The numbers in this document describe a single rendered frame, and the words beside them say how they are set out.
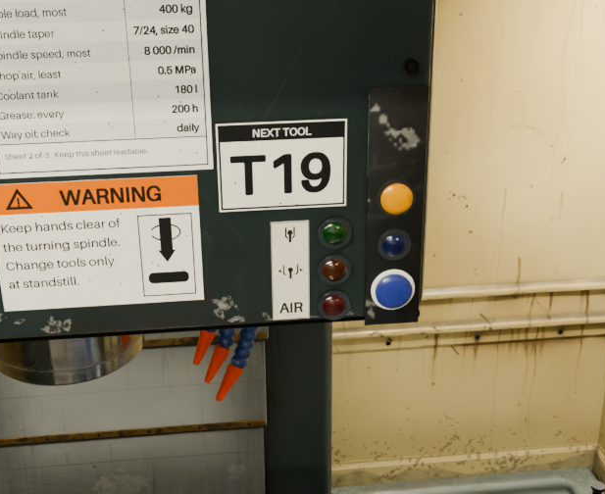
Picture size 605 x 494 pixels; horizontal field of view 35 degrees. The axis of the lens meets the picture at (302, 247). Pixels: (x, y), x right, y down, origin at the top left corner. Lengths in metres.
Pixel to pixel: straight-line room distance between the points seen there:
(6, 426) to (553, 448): 1.23
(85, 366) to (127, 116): 0.32
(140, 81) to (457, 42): 1.17
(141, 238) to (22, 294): 0.10
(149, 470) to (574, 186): 0.98
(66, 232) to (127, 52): 0.15
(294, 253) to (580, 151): 1.26
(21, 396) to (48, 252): 0.85
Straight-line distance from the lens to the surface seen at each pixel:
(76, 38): 0.71
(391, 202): 0.75
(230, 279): 0.77
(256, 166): 0.73
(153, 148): 0.72
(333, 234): 0.75
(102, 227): 0.75
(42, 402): 1.59
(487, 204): 1.94
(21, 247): 0.76
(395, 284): 0.78
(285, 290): 0.77
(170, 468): 1.66
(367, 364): 2.05
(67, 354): 0.95
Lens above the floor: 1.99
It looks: 24 degrees down
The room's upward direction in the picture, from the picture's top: 1 degrees counter-clockwise
